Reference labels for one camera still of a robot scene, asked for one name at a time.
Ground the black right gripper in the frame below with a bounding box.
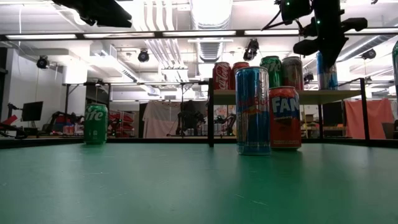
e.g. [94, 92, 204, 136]
[293, 14, 369, 68]

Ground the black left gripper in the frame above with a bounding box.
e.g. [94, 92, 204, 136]
[51, 0, 133, 29]

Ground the slim Red Bull can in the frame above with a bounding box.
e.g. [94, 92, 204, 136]
[234, 66, 271, 156]
[316, 51, 339, 91]

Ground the red Fanta can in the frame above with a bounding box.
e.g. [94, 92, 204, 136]
[231, 61, 251, 91]
[268, 86, 302, 151]

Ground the red Coca-Cola can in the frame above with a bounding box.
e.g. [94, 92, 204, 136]
[212, 61, 233, 91]

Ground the black overhead light bar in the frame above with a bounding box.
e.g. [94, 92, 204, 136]
[0, 28, 398, 41]

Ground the black screen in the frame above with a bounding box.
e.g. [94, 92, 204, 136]
[322, 101, 345, 127]

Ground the red fabric cover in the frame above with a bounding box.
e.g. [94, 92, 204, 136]
[344, 98, 396, 140]

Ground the red parts bin rack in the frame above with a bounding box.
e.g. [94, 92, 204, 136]
[107, 109, 136, 138]

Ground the black cloth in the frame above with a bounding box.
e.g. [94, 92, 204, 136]
[180, 100, 208, 138]

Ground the white cloth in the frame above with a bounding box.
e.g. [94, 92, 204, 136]
[142, 101, 183, 139]

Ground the black computer monitor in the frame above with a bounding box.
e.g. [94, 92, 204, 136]
[21, 101, 44, 123]

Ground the green table mat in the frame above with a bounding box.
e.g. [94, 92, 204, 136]
[0, 142, 398, 224]

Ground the wooden shelf with black frame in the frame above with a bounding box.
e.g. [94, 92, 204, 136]
[207, 77, 371, 147]

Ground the black metal table frame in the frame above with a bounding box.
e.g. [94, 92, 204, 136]
[0, 136, 398, 149]

